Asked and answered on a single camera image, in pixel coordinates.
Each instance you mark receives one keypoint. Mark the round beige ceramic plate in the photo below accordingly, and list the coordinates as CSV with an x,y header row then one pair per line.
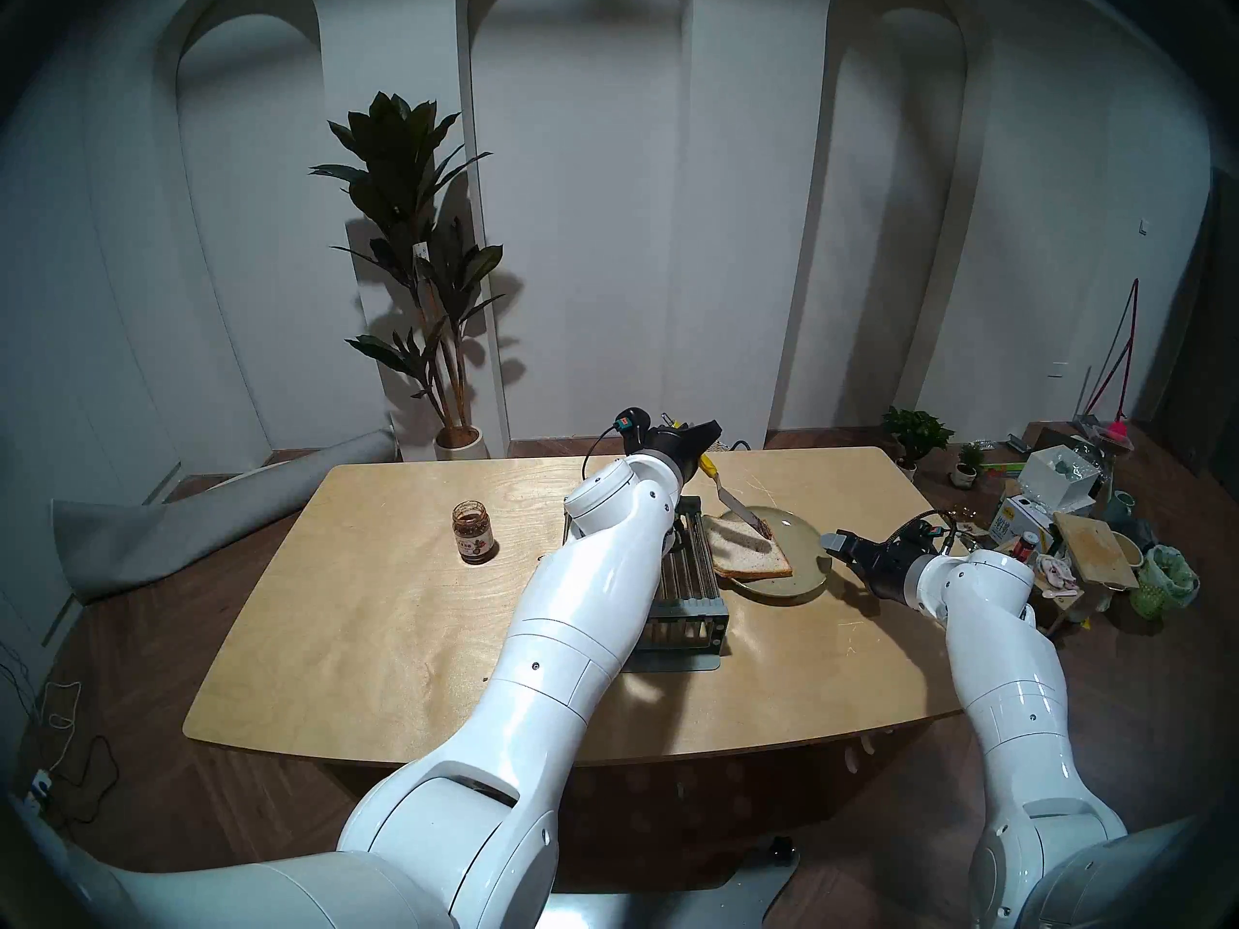
x,y
803,550

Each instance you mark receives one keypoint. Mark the small bushy potted plant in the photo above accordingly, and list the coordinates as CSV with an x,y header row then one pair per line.
x,y
915,432

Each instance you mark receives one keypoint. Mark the white open box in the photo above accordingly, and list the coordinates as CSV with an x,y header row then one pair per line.
x,y
1060,477

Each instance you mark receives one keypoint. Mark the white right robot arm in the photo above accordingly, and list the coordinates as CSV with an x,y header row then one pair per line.
x,y
1016,695

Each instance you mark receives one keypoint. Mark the pale green vase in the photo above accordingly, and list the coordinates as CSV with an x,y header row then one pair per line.
x,y
1123,507

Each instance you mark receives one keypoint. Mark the rolled grey mat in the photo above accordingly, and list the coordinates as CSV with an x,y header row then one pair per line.
x,y
174,540

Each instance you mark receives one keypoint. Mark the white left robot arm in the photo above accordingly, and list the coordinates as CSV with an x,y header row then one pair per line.
x,y
552,666

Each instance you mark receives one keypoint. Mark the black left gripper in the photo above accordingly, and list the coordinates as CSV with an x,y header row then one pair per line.
x,y
682,441

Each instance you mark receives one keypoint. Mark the grey metal dish rack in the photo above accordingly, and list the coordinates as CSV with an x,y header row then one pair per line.
x,y
692,588

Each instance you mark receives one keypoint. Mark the cream bowl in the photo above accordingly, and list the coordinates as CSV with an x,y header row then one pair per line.
x,y
1130,550

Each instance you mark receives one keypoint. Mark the white bread slice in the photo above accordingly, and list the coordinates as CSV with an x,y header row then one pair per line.
x,y
745,557

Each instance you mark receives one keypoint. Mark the tiny potted plant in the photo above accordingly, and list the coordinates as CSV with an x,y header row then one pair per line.
x,y
966,464

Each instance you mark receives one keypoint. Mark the small red lidded jar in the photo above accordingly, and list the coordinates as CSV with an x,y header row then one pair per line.
x,y
1026,548

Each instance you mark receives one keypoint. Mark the tall potted leafy plant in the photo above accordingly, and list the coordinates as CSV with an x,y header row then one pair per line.
x,y
407,182

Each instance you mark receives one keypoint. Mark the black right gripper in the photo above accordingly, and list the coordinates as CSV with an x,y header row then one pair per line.
x,y
895,569

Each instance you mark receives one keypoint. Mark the yellow white cardboard box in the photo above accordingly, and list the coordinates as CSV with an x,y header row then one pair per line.
x,y
1016,521

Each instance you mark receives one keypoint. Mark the wooden cutting board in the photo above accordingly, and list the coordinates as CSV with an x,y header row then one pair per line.
x,y
1097,550

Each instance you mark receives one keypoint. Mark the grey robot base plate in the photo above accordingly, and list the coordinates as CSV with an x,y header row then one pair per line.
x,y
678,903

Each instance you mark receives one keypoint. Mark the strawberry jam glass jar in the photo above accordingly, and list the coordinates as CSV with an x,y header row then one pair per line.
x,y
472,535

